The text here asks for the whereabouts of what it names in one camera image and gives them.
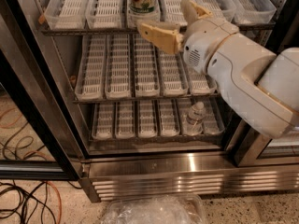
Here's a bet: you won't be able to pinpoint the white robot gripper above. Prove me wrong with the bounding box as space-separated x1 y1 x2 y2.
136 0 239 75

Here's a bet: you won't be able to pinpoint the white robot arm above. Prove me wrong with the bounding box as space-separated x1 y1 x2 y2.
137 0 299 139

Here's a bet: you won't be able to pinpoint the top shelf tray four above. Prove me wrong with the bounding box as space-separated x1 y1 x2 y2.
158 0 200 28

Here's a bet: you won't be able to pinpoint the shelf tray four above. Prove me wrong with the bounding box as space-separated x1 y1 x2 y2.
158 100 180 137
156 49 189 97
158 0 200 28

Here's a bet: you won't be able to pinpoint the top shelf tray three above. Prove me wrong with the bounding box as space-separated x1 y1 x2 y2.
127 0 160 28

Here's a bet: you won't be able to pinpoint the shelf tray three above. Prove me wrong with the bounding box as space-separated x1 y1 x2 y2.
127 0 160 28
138 100 157 138
133 35 160 97

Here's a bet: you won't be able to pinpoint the middle shelf tray three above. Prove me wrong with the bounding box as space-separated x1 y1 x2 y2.
133 35 160 97

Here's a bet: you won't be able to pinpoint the middle shelf tray four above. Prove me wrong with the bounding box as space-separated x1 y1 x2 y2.
156 49 189 97

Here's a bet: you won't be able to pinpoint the middle shelf tray five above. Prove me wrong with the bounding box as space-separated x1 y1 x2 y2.
179 56 217 95

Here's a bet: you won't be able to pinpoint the middle shelf tray two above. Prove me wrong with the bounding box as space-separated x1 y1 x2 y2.
105 35 131 99

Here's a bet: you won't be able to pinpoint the shelf tray two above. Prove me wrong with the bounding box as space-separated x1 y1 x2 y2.
85 0 123 29
115 101 135 139
105 35 131 99

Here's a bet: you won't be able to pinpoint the top shelf tray six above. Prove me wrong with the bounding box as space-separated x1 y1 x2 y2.
232 0 277 24

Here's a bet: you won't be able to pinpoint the shelf tray six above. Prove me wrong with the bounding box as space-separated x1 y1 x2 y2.
232 0 277 24
199 98 224 135

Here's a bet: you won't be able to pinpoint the top shelf tray two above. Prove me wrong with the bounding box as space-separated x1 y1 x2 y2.
85 0 123 29

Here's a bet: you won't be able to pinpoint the bottom shelf tray five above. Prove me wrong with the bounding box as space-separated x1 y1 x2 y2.
178 100 194 135

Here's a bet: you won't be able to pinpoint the bottom shelf tray four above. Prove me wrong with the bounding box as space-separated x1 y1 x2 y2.
158 100 180 137

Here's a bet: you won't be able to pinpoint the bottom shelf tray three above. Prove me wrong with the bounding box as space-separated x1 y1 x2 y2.
138 100 157 138

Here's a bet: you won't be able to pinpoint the bottom shelf tray six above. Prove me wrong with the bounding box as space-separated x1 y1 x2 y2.
199 98 224 135

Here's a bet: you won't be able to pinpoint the stainless steel fridge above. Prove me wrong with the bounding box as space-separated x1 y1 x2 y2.
8 0 299 203

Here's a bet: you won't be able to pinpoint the middle shelf tray one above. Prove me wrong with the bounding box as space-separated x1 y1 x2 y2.
75 35 107 101

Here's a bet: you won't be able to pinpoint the shelf tray one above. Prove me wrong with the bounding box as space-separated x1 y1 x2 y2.
75 35 107 101
44 0 89 30
92 104 114 140

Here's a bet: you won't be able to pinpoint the bottom shelf tray two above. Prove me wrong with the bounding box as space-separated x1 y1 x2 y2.
115 101 135 139

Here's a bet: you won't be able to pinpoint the top shelf tray one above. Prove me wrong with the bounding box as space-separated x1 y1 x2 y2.
44 0 89 30

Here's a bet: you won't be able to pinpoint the bottom shelf tray one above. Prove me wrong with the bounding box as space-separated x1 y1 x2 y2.
92 104 114 140

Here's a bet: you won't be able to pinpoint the glass fridge door left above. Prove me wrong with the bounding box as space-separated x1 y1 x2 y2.
1 0 84 180

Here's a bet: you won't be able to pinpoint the clear plastic water bottle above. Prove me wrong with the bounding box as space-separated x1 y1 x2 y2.
186 102 206 136

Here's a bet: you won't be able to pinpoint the clear plastic bag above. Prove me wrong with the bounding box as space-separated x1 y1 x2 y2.
100 194 208 224

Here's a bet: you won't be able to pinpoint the orange cable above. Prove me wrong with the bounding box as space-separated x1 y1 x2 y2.
43 180 64 224

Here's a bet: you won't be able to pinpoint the black cables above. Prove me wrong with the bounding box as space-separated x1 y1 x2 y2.
0 180 59 224

